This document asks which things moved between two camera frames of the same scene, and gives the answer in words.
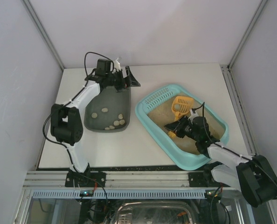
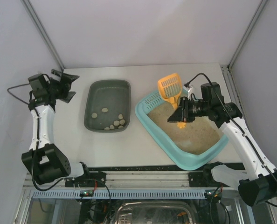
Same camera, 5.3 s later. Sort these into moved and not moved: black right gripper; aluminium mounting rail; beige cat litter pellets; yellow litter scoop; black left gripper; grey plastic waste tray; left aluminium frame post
Moved: yellow litter scoop; black right gripper; black left gripper
Not moved: aluminium mounting rail; left aluminium frame post; beige cat litter pellets; grey plastic waste tray
